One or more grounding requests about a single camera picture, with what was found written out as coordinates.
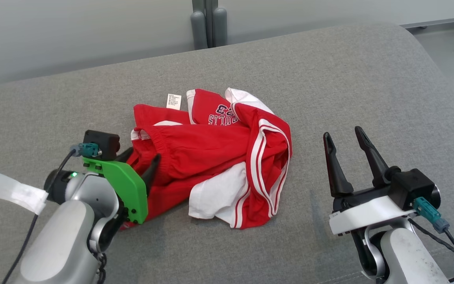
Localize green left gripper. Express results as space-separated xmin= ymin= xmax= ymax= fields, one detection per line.
xmin=83 ymin=148 xmax=162 ymax=225

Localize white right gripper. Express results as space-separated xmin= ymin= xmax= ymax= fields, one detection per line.
xmin=323 ymin=126 xmax=417 ymax=237

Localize red white shorts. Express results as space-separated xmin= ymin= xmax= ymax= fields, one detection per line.
xmin=120 ymin=125 xmax=252 ymax=232

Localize red white jersey shirt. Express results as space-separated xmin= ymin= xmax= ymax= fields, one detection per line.
xmin=134 ymin=87 xmax=293 ymax=230

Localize white tape flag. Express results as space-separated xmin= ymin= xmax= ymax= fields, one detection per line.
xmin=0 ymin=169 xmax=49 ymax=216

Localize teal left cable connector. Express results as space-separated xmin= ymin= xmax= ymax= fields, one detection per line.
xmin=71 ymin=142 xmax=102 ymax=158

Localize teal cable connector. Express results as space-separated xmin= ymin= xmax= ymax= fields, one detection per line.
xmin=71 ymin=142 xmax=102 ymax=158
xmin=413 ymin=197 xmax=450 ymax=234

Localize teal right cable connector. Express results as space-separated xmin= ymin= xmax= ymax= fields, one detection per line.
xmin=413 ymin=197 xmax=450 ymax=234

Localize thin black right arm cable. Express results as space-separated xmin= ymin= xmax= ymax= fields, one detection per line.
xmin=407 ymin=218 xmax=454 ymax=258

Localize black left camera cable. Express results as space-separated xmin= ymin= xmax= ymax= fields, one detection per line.
xmin=2 ymin=147 xmax=78 ymax=284

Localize grey partition post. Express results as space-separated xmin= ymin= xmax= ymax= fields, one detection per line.
xmin=190 ymin=0 xmax=228 ymax=50

